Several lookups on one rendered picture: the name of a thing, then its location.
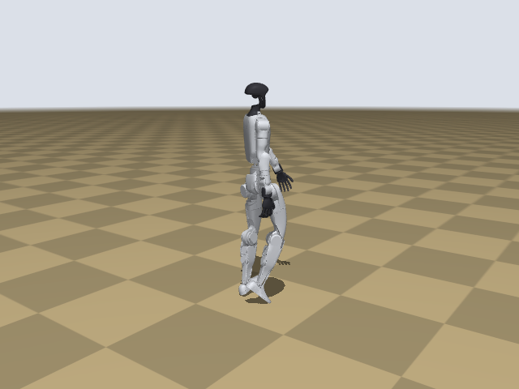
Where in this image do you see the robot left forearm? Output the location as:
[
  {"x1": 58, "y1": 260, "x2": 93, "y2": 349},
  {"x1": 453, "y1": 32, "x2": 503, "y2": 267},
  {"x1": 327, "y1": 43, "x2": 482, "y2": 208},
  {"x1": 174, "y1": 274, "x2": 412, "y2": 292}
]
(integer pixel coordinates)
[{"x1": 269, "y1": 148, "x2": 281, "y2": 172}]

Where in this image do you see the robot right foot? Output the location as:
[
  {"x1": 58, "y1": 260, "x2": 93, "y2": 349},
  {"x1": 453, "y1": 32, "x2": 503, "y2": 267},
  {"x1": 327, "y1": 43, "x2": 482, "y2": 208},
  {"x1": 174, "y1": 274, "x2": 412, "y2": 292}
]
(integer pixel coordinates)
[{"x1": 246, "y1": 280, "x2": 271, "y2": 303}]

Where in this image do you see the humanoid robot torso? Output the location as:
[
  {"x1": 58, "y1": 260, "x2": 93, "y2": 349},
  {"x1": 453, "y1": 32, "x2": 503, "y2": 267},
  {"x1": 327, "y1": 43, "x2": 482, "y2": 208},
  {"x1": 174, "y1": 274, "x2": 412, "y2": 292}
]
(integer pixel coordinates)
[{"x1": 243, "y1": 112, "x2": 271, "y2": 195}]

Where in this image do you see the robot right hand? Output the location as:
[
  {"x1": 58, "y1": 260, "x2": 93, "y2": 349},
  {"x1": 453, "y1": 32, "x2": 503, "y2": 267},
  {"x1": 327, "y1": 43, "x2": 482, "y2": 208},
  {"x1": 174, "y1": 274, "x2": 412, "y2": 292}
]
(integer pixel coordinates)
[{"x1": 259, "y1": 188, "x2": 275, "y2": 218}]

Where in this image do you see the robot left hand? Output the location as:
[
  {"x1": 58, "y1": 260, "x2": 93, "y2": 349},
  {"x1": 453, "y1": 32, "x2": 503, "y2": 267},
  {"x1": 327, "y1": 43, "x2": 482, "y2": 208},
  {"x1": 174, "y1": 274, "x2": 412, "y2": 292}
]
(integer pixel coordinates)
[{"x1": 272, "y1": 164, "x2": 294, "y2": 192}]

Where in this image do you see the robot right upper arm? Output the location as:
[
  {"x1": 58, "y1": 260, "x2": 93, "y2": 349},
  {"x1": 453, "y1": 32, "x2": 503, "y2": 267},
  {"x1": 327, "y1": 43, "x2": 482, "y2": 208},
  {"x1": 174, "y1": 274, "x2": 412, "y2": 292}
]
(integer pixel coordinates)
[{"x1": 255, "y1": 118, "x2": 271, "y2": 162}]

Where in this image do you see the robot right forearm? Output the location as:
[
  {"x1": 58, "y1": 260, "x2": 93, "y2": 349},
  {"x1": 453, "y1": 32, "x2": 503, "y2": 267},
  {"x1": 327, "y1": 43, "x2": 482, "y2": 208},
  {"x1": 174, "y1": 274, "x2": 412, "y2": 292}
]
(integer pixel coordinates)
[{"x1": 258, "y1": 153, "x2": 272, "y2": 195}]

